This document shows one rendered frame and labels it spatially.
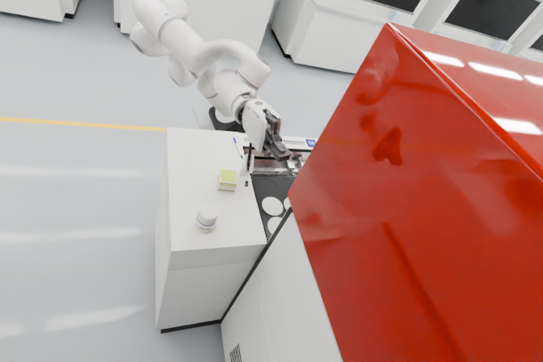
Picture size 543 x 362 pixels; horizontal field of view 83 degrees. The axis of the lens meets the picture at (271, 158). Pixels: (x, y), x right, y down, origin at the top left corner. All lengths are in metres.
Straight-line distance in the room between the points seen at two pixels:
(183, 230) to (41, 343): 1.12
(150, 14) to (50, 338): 1.66
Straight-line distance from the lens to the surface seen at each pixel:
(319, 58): 4.66
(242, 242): 1.20
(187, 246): 1.15
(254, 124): 0.72
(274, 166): 1.60
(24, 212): 2.47
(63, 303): 2.14
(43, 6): 4.17
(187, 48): 0.89
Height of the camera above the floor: 1.98
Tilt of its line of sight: 42 degrees down
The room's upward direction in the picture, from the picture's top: 25 degrees clockwise
